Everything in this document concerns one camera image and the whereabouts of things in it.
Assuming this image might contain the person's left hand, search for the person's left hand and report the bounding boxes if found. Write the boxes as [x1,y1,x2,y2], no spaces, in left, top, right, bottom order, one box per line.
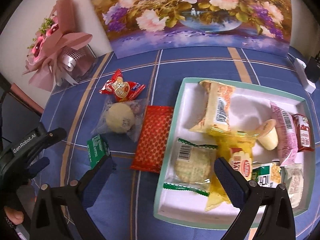
[4,206,24,225]

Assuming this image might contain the round rice cracker green packet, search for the round rice cracker green packet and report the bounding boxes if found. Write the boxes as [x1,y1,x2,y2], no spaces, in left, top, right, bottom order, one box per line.
[163,138,218,197]

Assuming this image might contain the dark red small packet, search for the dark red small packet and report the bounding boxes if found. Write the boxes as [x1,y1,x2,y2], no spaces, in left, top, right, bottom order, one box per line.
[292,114,314,152]

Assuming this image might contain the flower painting canvas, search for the flower painting canvas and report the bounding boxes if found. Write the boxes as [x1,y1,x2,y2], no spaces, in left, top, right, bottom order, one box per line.
[90,0,292,58]

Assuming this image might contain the cream white snack packet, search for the cream white snack packet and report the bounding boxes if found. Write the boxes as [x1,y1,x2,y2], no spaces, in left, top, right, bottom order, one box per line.
[284,164,304,209]

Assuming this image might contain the white tray teal rim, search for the white tray teal rim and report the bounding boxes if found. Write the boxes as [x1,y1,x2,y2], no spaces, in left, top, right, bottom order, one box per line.
[153,77,312,230]

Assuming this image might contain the round white bun clear packet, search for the round white bun clear packet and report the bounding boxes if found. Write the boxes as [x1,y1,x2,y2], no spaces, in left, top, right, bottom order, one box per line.
[91,99,148,142]

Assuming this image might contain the blue plaid tablecloth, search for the blue plaid tablecloth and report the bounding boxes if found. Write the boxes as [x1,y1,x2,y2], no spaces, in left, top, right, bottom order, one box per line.
[35,47,319,239]

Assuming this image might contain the small pudding cup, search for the small pudding cup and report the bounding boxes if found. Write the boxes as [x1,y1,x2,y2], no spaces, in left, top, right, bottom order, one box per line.
[255,119,278,151]

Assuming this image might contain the dark green snack packet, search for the dark green snack packet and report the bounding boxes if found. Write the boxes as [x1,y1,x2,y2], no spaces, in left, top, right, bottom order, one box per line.
[87,134,110,169]

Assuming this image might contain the beige orange cake packet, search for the beige orange cake packet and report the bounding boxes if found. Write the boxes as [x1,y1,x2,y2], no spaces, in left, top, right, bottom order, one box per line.
[189,80,236,133]

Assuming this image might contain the red cartoon snack packet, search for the red cartoon snack packet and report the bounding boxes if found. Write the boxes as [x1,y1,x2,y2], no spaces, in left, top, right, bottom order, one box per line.
[99,69,145,102]

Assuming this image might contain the pink flower bouquet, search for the pink flower bouquet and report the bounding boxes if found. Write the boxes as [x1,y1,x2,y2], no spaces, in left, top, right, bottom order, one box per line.
[23,0,93,92]

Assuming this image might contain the dark cabinet doors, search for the dark cabinet doors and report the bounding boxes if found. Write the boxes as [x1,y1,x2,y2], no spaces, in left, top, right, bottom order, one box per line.
[1,76,41,151]

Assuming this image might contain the red checkered snack packet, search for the red checkered snack packet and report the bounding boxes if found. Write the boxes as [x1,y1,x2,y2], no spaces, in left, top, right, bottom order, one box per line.
[130,106,174,173]

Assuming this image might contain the green white packet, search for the green white packet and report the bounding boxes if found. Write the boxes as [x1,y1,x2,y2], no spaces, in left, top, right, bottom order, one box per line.
[252,161,281,188]

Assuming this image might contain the pink snack packet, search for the pink snack packet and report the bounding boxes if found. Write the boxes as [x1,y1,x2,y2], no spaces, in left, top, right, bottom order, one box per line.
[270,101,298,166]

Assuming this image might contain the yellow soft bread packet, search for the yellow soft bread packet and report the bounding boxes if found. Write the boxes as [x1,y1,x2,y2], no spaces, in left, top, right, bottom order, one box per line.
[205,127,259,211]

